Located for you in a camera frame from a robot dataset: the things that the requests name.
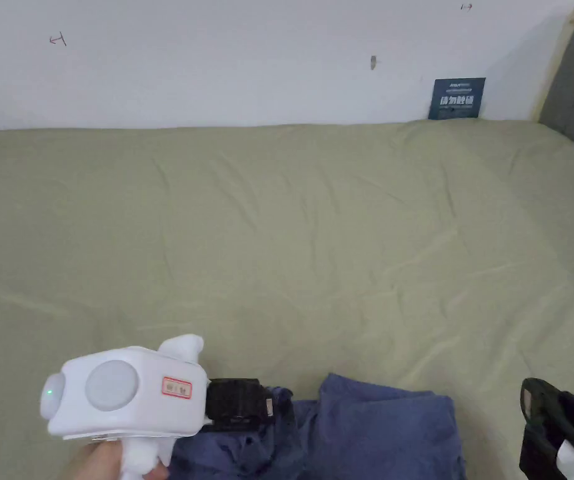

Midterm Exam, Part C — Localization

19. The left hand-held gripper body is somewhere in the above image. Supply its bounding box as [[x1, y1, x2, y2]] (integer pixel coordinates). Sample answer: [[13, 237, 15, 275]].
[[40, 334, 275, 474]]

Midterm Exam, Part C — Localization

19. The dark blue shirt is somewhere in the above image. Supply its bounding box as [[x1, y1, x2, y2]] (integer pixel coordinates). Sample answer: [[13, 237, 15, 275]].
[[169, 372, 468, 480]]

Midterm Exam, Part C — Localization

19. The person's left hand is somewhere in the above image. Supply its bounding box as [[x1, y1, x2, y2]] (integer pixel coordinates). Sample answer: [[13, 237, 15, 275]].
[[61, 439, 170, 480]]

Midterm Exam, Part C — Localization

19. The bed with pale green sheet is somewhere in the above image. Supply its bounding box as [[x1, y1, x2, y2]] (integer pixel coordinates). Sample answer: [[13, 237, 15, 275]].
[[0, 119, 574, 480]]

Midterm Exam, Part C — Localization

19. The dark blue sign card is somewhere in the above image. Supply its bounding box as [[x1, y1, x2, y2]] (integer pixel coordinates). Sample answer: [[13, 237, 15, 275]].
[[427, 77, 487, 121]]

